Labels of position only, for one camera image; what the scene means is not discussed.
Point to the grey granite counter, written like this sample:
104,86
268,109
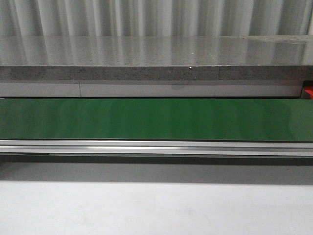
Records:
200,66

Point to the green conveyor belt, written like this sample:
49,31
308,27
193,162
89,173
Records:
225,119

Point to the aluminium conveyor rail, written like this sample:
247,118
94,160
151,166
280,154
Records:
193,148

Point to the white pleated curtain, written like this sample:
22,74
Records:
160,18

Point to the red plastic tray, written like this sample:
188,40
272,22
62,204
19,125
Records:
308,92

